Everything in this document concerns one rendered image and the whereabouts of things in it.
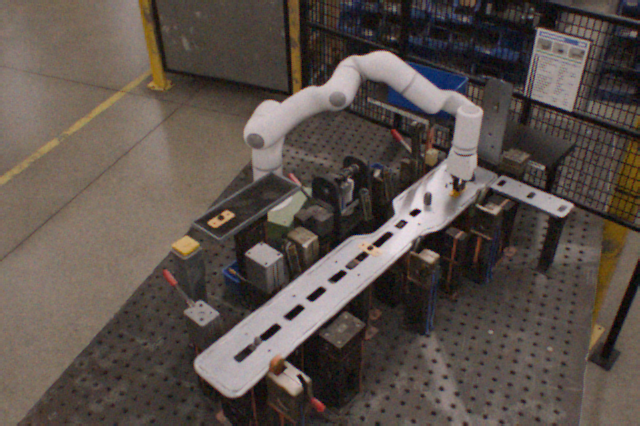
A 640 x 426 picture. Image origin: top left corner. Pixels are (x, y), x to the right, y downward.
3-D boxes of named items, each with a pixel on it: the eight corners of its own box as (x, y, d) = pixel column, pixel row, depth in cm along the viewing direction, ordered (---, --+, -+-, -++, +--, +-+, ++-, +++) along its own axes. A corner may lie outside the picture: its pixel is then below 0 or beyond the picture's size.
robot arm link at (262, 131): (267, 135, 259) (253, 159, 248) (248, 112, 254) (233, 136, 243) (369, 83, 230) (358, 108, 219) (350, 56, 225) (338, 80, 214)
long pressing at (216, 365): (240, 408, 172) (240, 405, 171) (185, 364, 184) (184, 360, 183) (501, 177, 252) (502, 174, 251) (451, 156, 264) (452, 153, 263)
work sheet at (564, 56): (573, 115, 257) (593, 39, 237) (520, 97, 268) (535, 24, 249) (575, 113, 258) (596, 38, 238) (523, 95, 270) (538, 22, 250)
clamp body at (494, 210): (482, 291, 245) (497, 219, 223) (455, 276, 251) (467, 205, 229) (495, 278, 250) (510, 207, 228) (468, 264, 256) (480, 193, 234)
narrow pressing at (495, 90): (498, 163, 257) (513, 85, 236) (472, 153, 263) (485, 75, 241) (498, 163, 257) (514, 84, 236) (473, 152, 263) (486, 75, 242)
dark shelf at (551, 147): (548, 173, 251) (550, 167, 249) (364, 100, 298) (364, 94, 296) (573, 149, 264) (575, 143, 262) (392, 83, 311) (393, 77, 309)
